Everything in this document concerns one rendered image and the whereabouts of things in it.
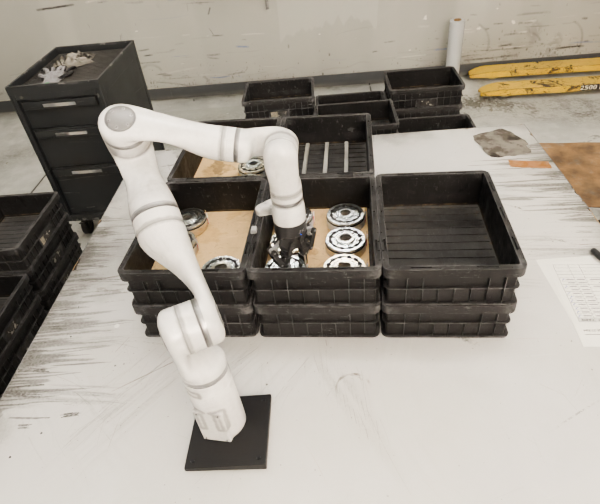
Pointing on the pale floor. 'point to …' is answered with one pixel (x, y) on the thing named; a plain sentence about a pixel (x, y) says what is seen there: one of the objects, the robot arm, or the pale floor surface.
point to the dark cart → (79, 122)
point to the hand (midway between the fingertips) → (295, 264)
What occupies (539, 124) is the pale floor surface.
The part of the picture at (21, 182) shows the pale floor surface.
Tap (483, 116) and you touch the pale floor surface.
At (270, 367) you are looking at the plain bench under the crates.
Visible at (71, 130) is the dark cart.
